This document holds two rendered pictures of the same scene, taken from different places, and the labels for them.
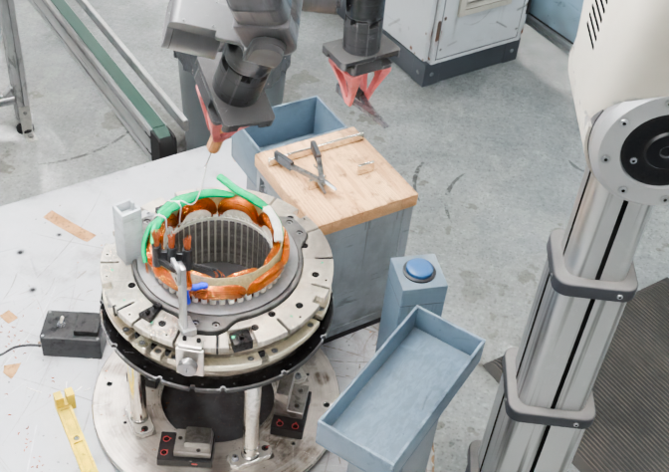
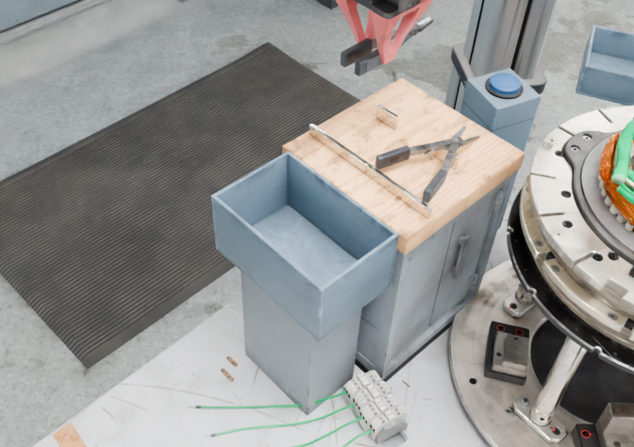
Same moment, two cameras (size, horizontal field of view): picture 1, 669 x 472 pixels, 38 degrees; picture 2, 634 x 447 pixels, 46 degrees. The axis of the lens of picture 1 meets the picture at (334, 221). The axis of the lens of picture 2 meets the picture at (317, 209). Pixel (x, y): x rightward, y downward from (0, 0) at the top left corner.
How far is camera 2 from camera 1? 1.60 m
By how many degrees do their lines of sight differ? 68
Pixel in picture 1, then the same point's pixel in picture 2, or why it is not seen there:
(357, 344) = not seen: hidden behind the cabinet
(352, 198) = (446, 127)
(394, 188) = (404, 95)
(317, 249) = (596, 123)
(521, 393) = (534, 72)
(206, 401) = (603, 384)
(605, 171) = not seen: outside the picture
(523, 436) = not seen: hidden behind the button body
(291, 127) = (247, 256)
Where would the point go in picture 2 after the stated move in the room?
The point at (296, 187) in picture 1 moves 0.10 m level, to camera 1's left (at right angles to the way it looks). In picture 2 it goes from (458, 181) to (487, 251)
